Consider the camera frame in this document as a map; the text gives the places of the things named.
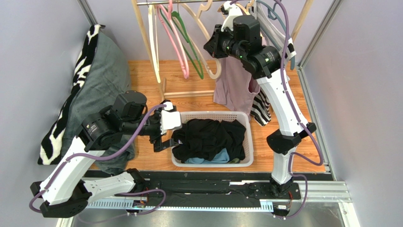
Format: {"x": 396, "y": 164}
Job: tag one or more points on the cream wooden hanger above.
{"x": 153, "y": 40}

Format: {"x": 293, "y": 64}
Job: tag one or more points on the grey zebra cushion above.
{"x": 101, "y": 73}

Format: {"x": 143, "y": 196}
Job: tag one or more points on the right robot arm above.
{"x": 239, "y": 37}

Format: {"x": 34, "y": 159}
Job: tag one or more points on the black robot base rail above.
{"x": 215, "y": 190}

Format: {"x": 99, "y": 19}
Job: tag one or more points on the cream plastic hanger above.
{"x": 204, "y": 6}

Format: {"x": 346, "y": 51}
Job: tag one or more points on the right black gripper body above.
{"x": 213, "y": 44}

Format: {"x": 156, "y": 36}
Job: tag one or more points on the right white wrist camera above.
{"x": 231, "y": 10}

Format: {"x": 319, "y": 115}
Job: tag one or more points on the green plastic hanger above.
{"x": 188, "y": 46}

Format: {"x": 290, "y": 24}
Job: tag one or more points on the light wooden hanger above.
{"x": 248, "y": 9}

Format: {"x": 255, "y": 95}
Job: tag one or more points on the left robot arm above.
{"x": 103, "y": 136}

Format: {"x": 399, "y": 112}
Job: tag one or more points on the aluminium frame post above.
{"x": 86, "y": 8}
{"x": 307, "y": 54}

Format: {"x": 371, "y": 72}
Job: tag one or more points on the black white striped tank top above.
{"x": 260, "y": 110}

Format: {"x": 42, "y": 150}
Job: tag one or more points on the aluminium frame post right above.
{"x": 307, "y": 54}

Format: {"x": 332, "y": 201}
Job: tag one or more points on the teal plastic hanger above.
{"x": 274, "y": 29}

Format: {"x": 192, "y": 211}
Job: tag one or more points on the aluminium frame post left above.
{"x": 86, "y": 8}

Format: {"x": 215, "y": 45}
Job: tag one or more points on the green tank top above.
{"x": 234, "y": 161}

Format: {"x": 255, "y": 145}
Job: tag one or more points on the pink plastic hanger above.
{"x": 165, "y": 17}

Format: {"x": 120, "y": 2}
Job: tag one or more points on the white plastic basket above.
{"x": 247, "y": 144}

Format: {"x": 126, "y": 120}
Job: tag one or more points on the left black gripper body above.
{"x": 154, "y": 133}

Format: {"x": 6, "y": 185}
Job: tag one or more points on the wooden clothes rack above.
{"x": 188, "y": 94}

